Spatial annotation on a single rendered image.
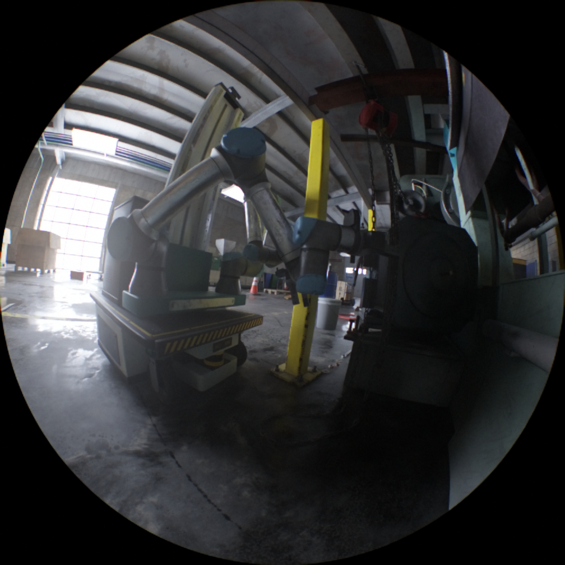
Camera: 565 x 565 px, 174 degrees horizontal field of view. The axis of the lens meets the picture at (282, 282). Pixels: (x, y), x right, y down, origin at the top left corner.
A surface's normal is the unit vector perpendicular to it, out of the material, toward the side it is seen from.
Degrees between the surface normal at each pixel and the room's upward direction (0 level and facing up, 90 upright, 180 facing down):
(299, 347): 90
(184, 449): 0
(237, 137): 85
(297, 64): 180
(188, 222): 90
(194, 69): 171
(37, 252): 90
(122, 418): 0
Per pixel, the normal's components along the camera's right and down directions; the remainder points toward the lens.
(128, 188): 0.79, 0.10
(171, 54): 0.00, 1.00
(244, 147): 0.20, -0.07
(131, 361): 0.93, 0.11
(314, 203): -0.60, -0.07
